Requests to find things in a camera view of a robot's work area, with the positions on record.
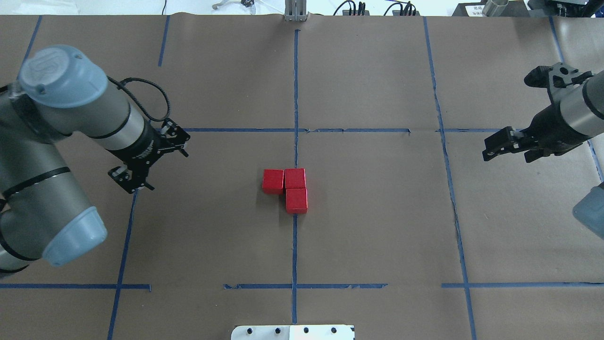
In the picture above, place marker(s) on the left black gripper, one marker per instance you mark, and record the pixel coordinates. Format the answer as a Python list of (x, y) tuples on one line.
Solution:
[(140, 150)]

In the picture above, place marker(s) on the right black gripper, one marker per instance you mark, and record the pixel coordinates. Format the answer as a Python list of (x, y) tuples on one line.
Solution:
[(546, 123)]

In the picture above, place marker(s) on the red block from side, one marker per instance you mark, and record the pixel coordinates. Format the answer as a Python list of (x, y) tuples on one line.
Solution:
[(296, 200)]

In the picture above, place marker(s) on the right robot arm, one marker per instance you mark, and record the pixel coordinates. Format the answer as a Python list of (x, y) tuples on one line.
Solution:
[(575, 115)]

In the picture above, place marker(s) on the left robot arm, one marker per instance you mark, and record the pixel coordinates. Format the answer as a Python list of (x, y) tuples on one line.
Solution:
[(45, 214)]

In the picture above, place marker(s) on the metal cup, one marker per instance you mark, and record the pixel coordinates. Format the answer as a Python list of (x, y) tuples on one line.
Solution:
[(494, 8)]

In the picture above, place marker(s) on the white camera mast base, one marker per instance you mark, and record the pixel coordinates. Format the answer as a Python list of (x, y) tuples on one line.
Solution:
[(294, 332)]

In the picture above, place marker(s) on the aluminium frame post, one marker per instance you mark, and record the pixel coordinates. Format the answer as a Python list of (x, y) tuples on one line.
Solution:
[(295, 11)]

